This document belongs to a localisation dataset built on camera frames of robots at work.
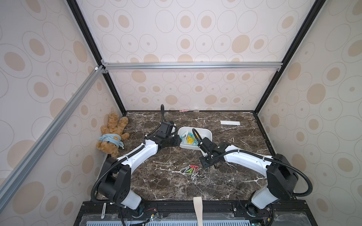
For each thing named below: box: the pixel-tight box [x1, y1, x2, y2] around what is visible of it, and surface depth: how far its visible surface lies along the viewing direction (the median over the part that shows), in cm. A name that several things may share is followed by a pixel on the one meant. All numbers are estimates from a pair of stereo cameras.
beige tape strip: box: [193, 196, 204, 226], surface depth 76 cm
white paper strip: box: [220, 120, 241, 126], surface depth 115 cm
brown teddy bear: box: [96, 112, 130, 158], surface depth 96 cm
